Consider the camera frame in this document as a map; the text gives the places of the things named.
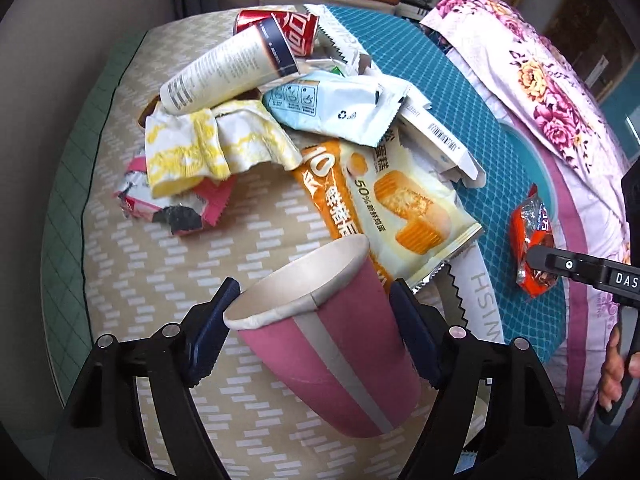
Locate red orange snack wrapper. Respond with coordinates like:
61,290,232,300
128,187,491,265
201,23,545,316
509,184,556,298

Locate pink paper cup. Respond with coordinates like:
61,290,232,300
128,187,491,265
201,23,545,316
224,234,421,438

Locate pink red torn wrapper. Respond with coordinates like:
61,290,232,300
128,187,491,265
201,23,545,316
114,153,235,236

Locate teal trash bin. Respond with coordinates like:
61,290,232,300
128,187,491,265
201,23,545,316
500,122,558,220

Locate right hand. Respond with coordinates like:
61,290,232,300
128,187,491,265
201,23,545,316
598,325,640,412

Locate orange cake snack bag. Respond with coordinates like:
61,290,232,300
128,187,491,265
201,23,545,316
294,127,483,290

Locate yellow white crumpled tissue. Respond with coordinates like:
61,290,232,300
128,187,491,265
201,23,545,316
144,100,303,198

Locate white cardboard box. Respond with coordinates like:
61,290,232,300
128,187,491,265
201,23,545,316
397,99,486,188

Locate floral pink quilt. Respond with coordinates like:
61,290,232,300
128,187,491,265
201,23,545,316
422,0,630,426

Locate light blue wipes packet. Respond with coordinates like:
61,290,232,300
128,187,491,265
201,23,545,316
262,70,432,148

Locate white paper coffee cup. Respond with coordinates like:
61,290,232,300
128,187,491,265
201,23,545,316
160,16,298,116

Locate red cola can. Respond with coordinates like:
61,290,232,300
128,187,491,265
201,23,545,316
233,9,319,58

